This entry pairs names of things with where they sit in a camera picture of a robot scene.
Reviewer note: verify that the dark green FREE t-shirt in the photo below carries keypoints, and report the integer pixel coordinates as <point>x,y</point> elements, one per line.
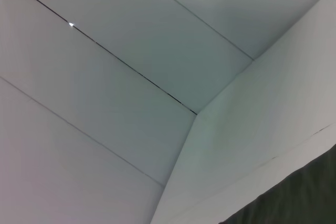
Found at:
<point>302,190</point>

